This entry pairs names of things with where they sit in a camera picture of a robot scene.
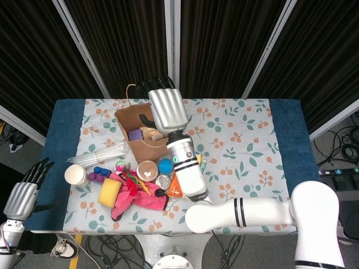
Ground bundle of clear straws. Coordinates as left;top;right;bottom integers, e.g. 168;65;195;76
67;141;128;169

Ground black floor cable bundle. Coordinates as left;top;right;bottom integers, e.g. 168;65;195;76
215;232;246;269
84;234;154;269
0;120;27;151
313;112;359;166

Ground brown paper bag with handles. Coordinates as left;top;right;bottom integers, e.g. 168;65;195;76
114;83;191;164

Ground orange white seasoning packet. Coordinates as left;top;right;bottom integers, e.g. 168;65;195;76
167;175;185;197

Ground black power strip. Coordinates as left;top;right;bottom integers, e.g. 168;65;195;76
318;167;359;176

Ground floral print tablecloth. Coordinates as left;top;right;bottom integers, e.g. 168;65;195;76
63;98;297;235

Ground clear round tub brown contents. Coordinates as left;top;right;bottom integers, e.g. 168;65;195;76
136;159;159;182

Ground blue toy building block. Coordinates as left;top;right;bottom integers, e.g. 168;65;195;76
93;166;112;178

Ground pink cloth with black trim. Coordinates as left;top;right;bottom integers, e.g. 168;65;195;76
108;170;171;222

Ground black trouser leg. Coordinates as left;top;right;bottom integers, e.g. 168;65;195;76
16;231;58;254

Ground black pleated curtain panel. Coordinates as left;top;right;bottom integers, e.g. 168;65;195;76
248;0;359;135
0;0;104;138
179;0;287;99
63;0;170;99

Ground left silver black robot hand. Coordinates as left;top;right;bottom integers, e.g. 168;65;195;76
4;157;62;221

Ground small white jar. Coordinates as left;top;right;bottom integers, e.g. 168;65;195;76
155;174;172;190

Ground colourful feather toy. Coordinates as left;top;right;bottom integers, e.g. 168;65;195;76
123;169;151;198

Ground white metal frame pole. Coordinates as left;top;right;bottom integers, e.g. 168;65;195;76
309;99;359;142
241;0;298;99
0;105;47;146
52;0;111;99
164;0;181;99

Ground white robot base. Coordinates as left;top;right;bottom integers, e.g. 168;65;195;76
134;234;214;269

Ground yellow sponge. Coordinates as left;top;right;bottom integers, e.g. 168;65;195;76
97;178;123;208

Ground blue ball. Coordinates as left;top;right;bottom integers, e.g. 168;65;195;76
158;158;172;174

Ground white clear snack bag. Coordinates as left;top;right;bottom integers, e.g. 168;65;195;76
139;126;163;141

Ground purple toy building block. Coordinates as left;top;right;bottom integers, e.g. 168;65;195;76
88;171;106;184

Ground white black sneaker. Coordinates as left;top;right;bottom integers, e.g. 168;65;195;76
50;238;79;260

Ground blue table cover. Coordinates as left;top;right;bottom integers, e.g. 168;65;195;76
24;98;322;234

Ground yellow floor tape strip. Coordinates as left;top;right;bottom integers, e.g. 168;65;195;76
68;234;84;269

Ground purple foam cube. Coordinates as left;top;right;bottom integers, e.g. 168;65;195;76
129;129;144;142

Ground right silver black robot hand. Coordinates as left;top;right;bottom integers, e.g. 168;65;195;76
139;75;188;135

